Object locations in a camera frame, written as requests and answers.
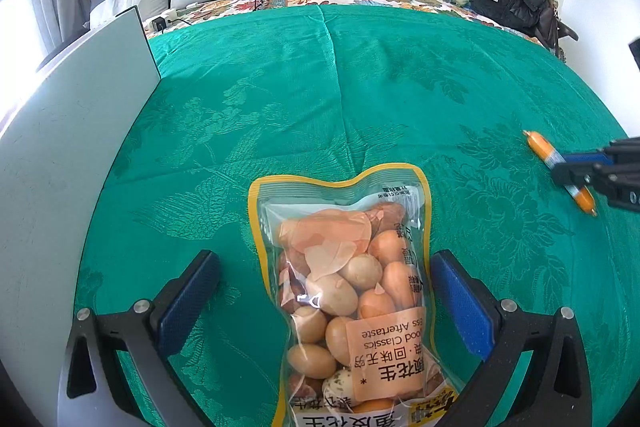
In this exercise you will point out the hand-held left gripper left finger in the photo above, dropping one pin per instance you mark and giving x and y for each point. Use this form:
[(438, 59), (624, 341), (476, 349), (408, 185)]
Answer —
[(192, 297)]

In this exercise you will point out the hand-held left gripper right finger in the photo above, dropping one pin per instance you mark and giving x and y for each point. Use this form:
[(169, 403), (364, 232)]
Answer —
[(462, 307)]

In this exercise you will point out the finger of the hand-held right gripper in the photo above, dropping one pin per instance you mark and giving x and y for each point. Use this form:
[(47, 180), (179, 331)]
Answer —
[(587, 158), (575, 173)]

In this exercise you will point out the orange sausage stick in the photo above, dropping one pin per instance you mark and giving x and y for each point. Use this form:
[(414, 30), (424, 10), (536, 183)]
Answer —
[(540, 147)]

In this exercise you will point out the yellow-edged peanut packet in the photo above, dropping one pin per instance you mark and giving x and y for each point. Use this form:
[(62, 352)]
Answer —
[(340, 282)]

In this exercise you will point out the long white cardboard box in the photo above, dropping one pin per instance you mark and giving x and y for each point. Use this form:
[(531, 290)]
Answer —
[(65, 132)]

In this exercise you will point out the brown bag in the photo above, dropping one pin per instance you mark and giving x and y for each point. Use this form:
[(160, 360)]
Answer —
[(552, 29)]

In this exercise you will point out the black clothing pile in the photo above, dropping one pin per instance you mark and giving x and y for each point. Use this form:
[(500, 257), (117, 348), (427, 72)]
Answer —
[(505, 4)]

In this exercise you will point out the green patterned bedspread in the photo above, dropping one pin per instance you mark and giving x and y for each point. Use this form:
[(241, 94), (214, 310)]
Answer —
[(350, 107)]

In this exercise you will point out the black charger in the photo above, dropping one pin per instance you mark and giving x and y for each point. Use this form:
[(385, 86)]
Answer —
[(160, 25)]

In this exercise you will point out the white power strip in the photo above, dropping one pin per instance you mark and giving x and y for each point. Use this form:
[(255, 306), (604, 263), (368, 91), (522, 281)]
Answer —
[(180, 14)]

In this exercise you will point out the clear plastic bag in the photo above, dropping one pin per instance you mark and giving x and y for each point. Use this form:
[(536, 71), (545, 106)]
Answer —
[(117, 4)]

